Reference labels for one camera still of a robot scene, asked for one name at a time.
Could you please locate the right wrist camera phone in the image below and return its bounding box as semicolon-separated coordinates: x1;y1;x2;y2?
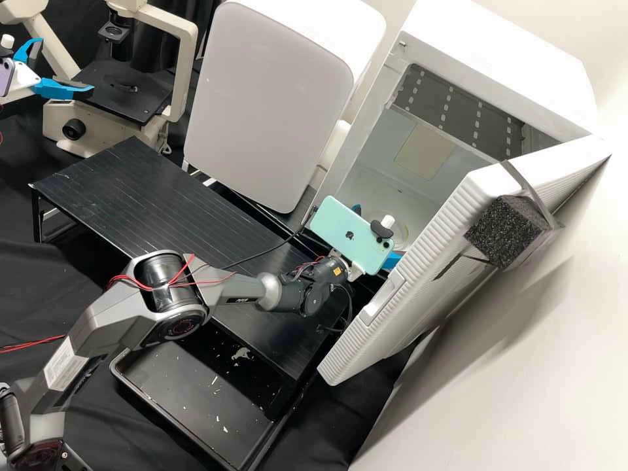
309;195;397;283

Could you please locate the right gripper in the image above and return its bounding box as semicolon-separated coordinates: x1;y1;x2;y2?
337;202;407;284

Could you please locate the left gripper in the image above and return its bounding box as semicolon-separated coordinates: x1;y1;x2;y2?
3;39;96;103

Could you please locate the black tray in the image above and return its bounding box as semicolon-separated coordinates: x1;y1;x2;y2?
109;338;281;471

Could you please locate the red wire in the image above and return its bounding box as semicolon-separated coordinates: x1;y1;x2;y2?
0;335;67;353

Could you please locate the petri dish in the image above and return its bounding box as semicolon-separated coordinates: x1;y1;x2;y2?
392;219;419;254

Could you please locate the incubator door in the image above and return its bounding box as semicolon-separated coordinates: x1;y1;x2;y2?
316;135;614;389

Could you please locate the wrist camera phone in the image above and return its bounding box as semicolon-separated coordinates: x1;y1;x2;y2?
309;195;397;283
0;33;14;98

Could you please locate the white box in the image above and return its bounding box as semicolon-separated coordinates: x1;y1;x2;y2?
182;0;389;215

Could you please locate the left wrist camera phone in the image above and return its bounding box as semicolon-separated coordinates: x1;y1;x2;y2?
0;33;14;98

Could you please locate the cream microscope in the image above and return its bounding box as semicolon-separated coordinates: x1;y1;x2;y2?
0;0;200;158

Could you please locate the black cable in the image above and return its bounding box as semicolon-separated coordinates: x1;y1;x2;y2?
194;223;317;278
316;282;355;336

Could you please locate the black platform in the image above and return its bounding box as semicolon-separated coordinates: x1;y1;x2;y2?
185;166;319;246
28;135;379;409

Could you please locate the white incubator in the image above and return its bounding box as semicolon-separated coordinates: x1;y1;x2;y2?
306;0;602;261

